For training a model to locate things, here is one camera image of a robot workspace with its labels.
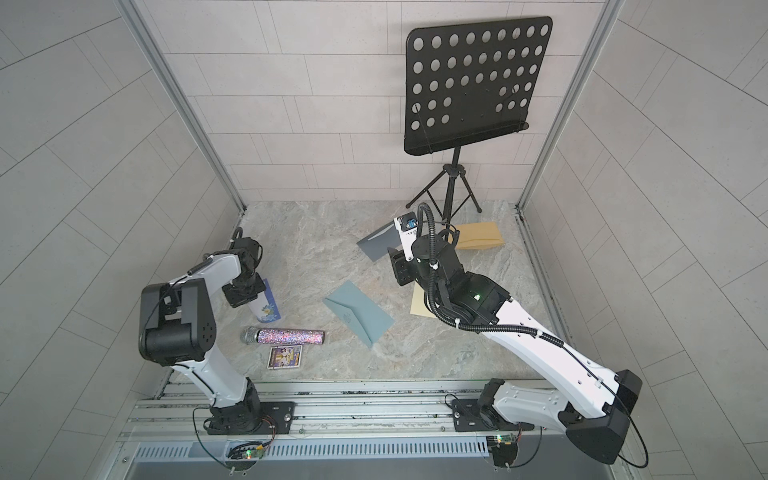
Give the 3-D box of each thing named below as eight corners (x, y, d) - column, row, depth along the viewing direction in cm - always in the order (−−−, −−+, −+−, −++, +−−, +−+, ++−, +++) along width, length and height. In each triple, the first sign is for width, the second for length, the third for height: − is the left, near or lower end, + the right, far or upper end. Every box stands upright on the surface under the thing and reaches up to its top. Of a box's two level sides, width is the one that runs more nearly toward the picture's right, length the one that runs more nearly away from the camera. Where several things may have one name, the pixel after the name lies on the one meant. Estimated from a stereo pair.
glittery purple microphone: (245, 346, 84) (239, 340, 81) (249, 333, 86) (243, 327, 83) (322, 346, 84) (320, 341, 81) (325, 333, 86) (322, 327, 83)
